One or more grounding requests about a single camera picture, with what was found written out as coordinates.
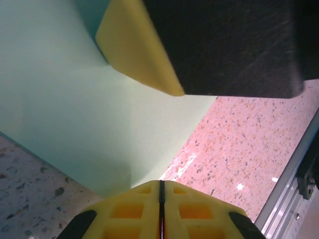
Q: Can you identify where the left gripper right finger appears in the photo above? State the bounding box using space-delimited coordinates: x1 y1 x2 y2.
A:
161 180 262 239

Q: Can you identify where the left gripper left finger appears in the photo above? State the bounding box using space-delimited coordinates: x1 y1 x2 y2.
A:
58 180 162 239

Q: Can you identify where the green paper sheet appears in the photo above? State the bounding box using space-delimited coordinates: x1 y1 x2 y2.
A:
0 0 217 197

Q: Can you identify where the long aluminium mounting rail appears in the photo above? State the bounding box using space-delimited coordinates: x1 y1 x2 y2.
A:
254 104 319 239

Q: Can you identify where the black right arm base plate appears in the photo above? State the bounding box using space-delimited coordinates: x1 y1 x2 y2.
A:
298 139 319 200

